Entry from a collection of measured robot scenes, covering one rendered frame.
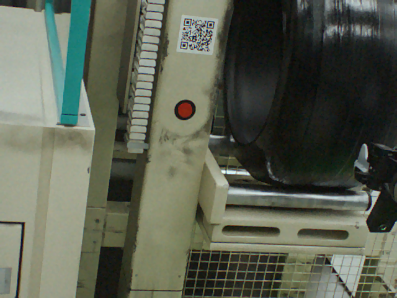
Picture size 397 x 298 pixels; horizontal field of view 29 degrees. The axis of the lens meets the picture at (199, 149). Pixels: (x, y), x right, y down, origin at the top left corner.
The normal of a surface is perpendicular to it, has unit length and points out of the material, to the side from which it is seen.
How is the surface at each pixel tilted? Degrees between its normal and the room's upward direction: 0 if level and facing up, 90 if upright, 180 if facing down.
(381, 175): 83
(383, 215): 112
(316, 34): 72
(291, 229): 90
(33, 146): 90
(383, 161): 83
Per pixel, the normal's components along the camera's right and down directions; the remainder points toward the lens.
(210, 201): -0.96, -0.07
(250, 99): 0.26, -0.26
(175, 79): 0.21, 0.39
